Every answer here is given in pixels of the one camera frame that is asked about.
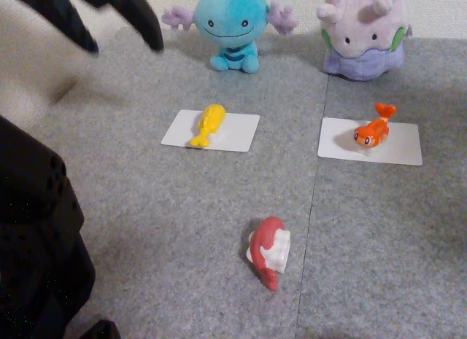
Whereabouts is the yellow egg sushi figure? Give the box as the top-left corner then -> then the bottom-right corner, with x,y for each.
188,104 -> 226,148

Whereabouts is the orange shrimp sushi figure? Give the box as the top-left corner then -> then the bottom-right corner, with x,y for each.
352,102 -> 398,149

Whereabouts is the blue Wooper plush toy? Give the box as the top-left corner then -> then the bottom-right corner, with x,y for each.
161,0 -> 299,74

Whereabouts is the purple Goomy plush toy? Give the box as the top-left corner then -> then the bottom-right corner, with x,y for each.
315,0 -> 413,82

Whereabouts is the red tuna sushi figure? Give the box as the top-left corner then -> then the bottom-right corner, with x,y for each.
244,216 -> 292,292

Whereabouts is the white rectangular card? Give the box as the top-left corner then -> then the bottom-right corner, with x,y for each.
160,109 -> 261,152
317,117 -> 423,167

